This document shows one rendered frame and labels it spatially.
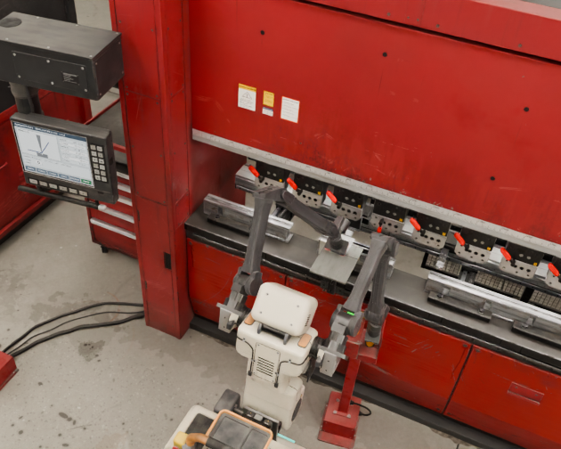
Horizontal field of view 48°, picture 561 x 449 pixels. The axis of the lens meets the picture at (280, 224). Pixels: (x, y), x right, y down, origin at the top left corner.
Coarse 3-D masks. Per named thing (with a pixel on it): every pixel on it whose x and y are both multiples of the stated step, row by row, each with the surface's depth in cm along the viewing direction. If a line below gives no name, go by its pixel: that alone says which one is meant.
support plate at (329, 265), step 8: (352, 248) 310; (360, 248) 311; (320, 256) 305; (328, 256) 305; (336, 256) 305; (344, 256) 306; (352, 256) 306; (320, 264) 301; (328, 264) 301; (336, 264) 301; (344, 264) 302; (352, 264) 302; (312, 272) 297; (320, 272) 296; (328, 272) 297; (336, 272) 297; (344, 272) 298; (336, 280) 293; (344, 280) 294
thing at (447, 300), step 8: (432, 296) 303; (448, 296) 303; (440, 304) 302; (448, 304) 300; (456, 304) 300; (464, 304) 300; (464, 312) 298; (472, 312) 297; (488, 312) 297; (488, 320) 295
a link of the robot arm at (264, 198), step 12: (264, 192) 250; (276, 192) 253; (264, 204) 250; (264, 216) 252; (252, 228) 252; (264, 228) 253; (252, 240) 252; (252, 252) 252; (252, 264) 252; (252, 276) 251; (252, 288) 251
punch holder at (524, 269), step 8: (512, 248) 272; (520, 248) 270; (528, 248) 268; (512, 256) 274; (520, 256) 272; (528, 256) 270; (536, 256) 269; (504, 264) 278; (520, 264) 274; (528, 264) 273; (512, 272) 278; (520, 272) 277; (528, 272) 275
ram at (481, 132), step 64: (192, 0) 265; (256, 0) 253; (192, 64) 285; (256, 64) 271; (320, 64) 258; (384, 64) 246; (448, 64) 236; (512, 64) 226; (192, 128) 308; (256, 128) 291; (320, 128) 277; (384, 128) 263; (448, 128) 251; (512, 128) 240; (448, 192) 269; (512, 192) 256
